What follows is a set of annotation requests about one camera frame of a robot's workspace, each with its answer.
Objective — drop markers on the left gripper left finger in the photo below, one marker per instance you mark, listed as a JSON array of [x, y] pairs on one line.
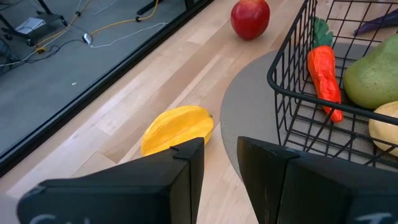
[[124, 193]]

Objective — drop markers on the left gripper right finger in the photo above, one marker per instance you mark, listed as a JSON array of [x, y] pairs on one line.
[[326, 193]]

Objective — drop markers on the yellow banana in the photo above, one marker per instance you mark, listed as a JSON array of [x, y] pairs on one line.
[[177, 127]]

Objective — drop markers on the yellow lemon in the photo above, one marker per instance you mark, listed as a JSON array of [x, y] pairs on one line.
[[387, 127]]

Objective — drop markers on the orange carrot green top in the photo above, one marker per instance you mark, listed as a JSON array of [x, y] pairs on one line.
[[325, 77]]

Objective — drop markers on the green pear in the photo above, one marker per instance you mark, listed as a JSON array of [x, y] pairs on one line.
[[373, 77]]

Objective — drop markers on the purple eggplant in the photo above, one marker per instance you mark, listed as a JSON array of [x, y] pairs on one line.
[[379, 23]]

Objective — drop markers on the red apple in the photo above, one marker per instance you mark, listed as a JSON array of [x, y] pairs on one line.
[[250, 18]]

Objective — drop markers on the round grey mat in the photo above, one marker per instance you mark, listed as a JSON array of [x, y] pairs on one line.
[[248, 109]]

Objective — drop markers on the black floor stand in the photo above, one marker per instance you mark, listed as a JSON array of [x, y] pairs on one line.
[[149, 7]]

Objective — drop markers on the black wheeled stand base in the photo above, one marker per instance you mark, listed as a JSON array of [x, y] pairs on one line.
[[51, 17]]

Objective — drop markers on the white flat box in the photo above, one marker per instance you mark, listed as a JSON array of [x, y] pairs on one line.
[[29, 25]]

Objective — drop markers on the black aluminium table frame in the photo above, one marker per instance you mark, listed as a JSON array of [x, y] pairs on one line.
[[93, 91]]

